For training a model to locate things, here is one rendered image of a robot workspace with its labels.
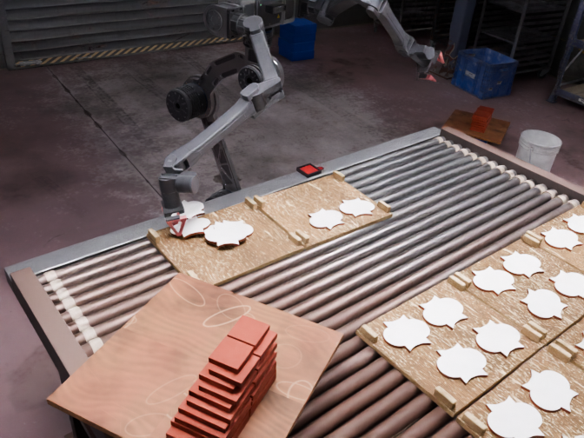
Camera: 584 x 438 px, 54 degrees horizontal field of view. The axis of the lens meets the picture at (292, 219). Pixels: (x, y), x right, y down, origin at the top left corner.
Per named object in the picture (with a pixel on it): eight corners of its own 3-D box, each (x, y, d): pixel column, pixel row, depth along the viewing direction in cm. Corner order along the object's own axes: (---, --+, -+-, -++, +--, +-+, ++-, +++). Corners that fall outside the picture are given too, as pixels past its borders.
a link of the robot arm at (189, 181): (177, 170, 195) (168, 154, 189) (208, 172, 192) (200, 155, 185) (165, 198, 189) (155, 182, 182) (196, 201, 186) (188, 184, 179)
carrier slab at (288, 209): (250, 203, 217) (250, 200, 216) (333, 177, 238) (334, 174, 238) (306, 250, 194) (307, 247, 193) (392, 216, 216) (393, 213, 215)
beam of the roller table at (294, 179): (7, 282, 181) (3, 267, 178) (431, 136, 294) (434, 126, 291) (16, 296, 175) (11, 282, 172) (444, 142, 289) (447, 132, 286)
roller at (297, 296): (102, 390, 146) (100, 377, 143) (526, 186, 253) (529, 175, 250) (110, 403, 143) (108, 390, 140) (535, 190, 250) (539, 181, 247)
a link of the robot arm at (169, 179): (162, 169, 188) (154, 176, 183) (181, 170, 186) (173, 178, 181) (166, 189, 191) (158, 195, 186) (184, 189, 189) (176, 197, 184)
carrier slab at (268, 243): (146, 237, 194) (146, 234, 194) (246, 203, 216) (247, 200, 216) (197, 295, 172) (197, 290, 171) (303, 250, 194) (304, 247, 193)
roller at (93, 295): (53, 312, 168) (50, 300, 165) (461, 155, 275) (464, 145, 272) (59, 321, 165) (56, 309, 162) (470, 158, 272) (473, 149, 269)
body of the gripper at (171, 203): (180, 202, 196) (176, 182, 193) (185, 214, 188) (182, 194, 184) (161, 205, 194) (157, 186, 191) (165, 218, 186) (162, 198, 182)
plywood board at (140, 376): (47, 404, 124) (46, 398, 123) (179, 276, 163) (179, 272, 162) (248, 507, 108) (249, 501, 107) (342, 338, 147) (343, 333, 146)
